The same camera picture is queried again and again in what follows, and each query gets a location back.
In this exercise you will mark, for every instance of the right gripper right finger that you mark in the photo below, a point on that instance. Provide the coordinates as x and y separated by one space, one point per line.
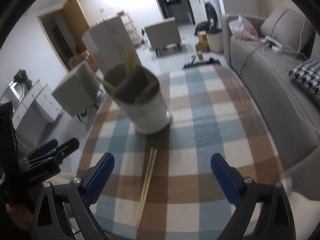
275 220

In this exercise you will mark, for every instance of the plastic bag on sofa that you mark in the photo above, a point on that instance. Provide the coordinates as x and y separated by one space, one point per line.
243 29

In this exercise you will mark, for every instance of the black bag on floor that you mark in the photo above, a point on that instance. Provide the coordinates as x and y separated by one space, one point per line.
193 64

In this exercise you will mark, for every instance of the cardboard boxes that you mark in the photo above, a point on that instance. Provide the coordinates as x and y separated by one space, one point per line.
202 46

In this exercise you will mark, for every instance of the grey ottoman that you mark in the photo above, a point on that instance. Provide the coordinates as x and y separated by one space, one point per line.
162 34
78 90

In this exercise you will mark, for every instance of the round mirror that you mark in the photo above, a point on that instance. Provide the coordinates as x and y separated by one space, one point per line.
14 92

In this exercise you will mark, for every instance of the wooden chopstick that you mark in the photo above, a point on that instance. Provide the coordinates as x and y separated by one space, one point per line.
145 186

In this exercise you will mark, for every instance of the grey sofa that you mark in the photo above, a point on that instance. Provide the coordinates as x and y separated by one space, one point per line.
290 112

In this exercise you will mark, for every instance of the grey ottoman far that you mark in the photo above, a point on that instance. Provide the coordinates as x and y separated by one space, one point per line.
162 34

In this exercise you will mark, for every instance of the bundle of wooden chopsticks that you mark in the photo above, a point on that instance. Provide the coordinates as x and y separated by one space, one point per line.
129 57

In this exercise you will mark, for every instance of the houndstooth pillow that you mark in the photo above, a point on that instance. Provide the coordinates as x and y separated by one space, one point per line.
307 75

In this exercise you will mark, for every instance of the white drawer cabinet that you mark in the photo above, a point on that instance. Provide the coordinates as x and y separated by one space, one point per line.
38 98

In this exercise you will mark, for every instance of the plaid tablecloth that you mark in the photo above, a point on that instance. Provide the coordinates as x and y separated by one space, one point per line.
210 112

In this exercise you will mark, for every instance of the grey ottoman near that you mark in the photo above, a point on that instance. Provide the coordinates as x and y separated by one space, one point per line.
78 90

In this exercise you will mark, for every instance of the white utensil holder cup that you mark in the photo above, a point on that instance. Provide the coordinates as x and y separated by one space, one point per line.
139 95

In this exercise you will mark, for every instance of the wooden shoe rack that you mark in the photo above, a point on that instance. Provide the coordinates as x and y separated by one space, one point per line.
130 28

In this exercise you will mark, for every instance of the beige trash bin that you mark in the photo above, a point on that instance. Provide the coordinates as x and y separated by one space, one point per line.
215 40

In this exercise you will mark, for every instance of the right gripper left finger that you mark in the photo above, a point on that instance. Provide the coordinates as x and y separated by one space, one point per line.
50 220

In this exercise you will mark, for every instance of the washing machine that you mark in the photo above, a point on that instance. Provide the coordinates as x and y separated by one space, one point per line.
213 13

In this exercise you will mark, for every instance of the white power strip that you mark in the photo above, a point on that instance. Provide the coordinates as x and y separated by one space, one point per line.
271 42

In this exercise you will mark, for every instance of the wooden door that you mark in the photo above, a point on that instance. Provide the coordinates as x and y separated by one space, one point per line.
76 22

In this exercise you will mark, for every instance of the white suitcase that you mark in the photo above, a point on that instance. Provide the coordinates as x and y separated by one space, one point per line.
108 42

